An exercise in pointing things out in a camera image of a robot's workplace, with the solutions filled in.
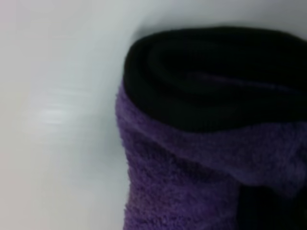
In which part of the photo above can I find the purple cloth with black trim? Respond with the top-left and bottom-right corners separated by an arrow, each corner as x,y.
114,25 -> 307,230

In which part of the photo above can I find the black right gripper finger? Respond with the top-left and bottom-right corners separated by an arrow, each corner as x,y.
236,184 -> 307,230

